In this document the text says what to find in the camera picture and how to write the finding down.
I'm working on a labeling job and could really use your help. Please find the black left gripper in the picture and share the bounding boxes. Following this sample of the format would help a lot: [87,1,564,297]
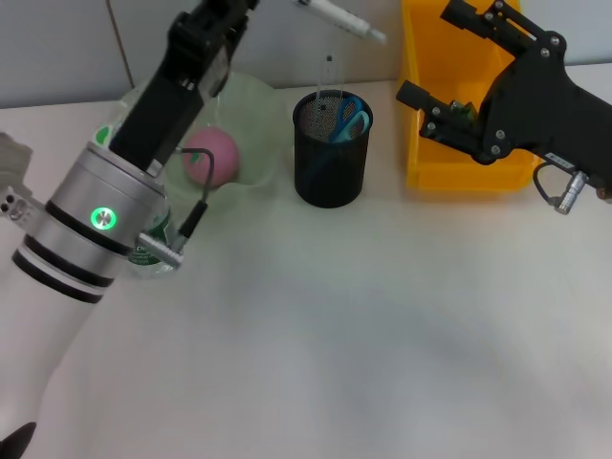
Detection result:
[108,0,262,177]

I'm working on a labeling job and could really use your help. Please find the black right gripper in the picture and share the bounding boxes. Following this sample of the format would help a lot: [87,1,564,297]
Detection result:
[394,0,612,192]

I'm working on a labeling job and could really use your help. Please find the green plastic wrapper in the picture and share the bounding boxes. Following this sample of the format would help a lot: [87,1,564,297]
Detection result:
[448,98,477,123]

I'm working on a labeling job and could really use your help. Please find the blue scissors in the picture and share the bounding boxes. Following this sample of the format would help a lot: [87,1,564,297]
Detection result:
[305,95,373,187]

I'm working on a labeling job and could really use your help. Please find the grey clear ballpoint pen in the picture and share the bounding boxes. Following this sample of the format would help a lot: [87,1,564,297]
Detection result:
[292,0,388,45]

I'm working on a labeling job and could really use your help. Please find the pink peach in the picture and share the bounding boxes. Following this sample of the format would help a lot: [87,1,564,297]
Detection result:
[183,126,240,190]

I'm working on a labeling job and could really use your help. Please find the transparent plastic ruler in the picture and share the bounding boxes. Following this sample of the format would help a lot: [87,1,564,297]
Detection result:
[315,55,346,142]

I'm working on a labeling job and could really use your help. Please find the clear green-label water bottle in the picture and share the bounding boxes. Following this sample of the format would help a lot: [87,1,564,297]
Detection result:
[95,121,176,282]

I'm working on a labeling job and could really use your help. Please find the pale green glass fruit bowl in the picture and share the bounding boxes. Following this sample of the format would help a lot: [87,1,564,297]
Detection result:
[119,71,283,211]

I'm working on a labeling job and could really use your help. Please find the black mesh pen holder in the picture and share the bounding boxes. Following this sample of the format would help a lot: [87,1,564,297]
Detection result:
[293,90,375,208]

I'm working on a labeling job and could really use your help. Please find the yellow plastic bin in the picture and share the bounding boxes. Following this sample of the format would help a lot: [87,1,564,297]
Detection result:
[400,0,556,193]

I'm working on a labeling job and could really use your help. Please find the right arm gripper cable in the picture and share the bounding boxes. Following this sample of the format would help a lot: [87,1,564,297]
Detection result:
[531,162,590,216]

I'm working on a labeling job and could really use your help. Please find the arm gripper cable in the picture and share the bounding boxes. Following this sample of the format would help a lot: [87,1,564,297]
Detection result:
[137,146,217,269]
[531,162,590,216]

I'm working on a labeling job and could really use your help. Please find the left arm gripper cable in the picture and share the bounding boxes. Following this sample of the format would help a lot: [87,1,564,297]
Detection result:
[137,146,217,269]

